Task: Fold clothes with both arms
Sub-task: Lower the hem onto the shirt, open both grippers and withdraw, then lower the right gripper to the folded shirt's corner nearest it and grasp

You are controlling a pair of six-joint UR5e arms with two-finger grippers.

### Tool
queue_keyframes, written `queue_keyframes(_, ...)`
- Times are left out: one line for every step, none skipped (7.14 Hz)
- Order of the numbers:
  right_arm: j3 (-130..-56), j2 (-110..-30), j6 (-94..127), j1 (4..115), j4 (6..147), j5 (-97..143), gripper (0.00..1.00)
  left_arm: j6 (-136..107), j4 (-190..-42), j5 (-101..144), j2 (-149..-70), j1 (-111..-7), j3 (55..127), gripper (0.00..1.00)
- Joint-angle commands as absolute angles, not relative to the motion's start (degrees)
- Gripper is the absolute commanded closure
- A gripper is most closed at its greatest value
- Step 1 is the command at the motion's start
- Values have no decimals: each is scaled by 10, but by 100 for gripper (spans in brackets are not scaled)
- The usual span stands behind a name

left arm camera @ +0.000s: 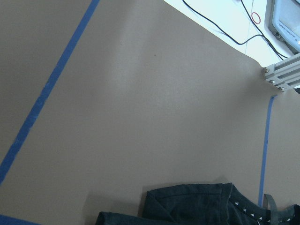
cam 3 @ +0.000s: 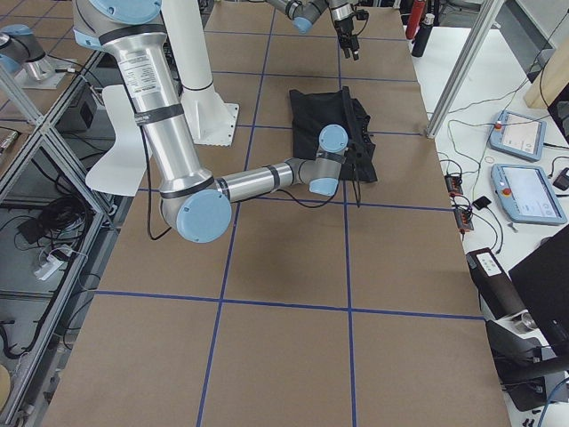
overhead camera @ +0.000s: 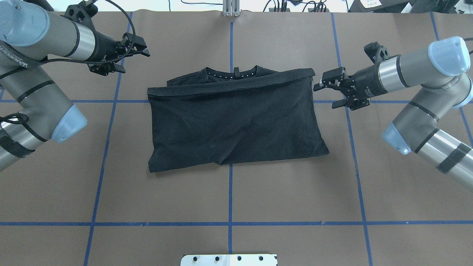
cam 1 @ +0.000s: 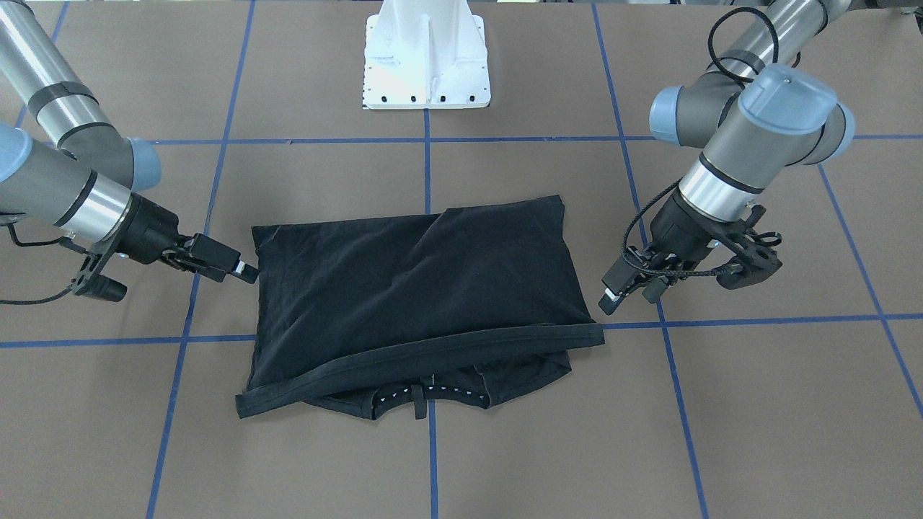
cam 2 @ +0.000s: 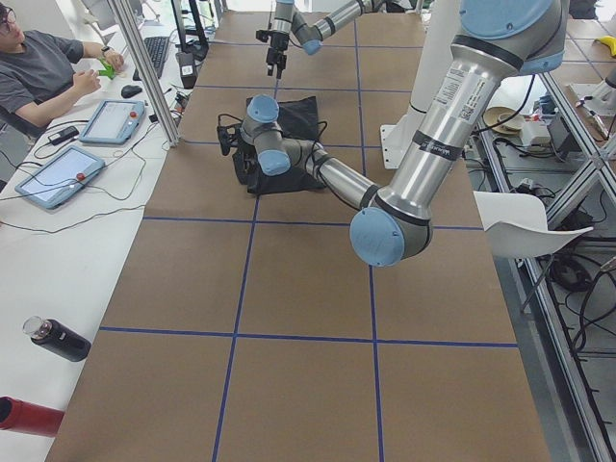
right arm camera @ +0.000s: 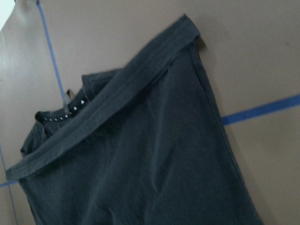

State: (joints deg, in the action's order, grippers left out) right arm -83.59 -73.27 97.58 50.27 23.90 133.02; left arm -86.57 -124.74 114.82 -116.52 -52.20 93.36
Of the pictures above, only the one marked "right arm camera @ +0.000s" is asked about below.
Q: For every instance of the black graphic t-shirt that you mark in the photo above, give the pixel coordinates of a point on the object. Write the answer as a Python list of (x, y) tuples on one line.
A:
[(141, 145)]

